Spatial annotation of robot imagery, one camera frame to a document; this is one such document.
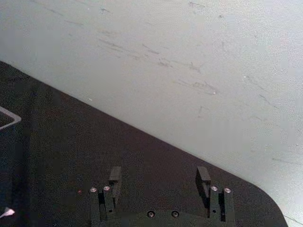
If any black table cloth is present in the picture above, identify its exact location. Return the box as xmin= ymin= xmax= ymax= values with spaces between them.
xmin=0 ymin=61 xmax=290 ymax=227

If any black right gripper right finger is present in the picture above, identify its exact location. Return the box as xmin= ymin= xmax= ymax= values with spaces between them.
xmin=195 ymin=166 xmax=236 ymax=227

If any small white plastic piece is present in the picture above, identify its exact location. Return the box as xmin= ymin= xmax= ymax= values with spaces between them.
xmin=0 ymin=207 xmax=16 ymax=218

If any black rack with steel bars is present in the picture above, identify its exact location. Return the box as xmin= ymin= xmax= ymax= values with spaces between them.
xmin=0 ymin=106 xmax=22 ymax=213

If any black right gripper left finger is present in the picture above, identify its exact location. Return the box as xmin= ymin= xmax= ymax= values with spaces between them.
xmin=89 ymin=166 xmax=123 ymax=227

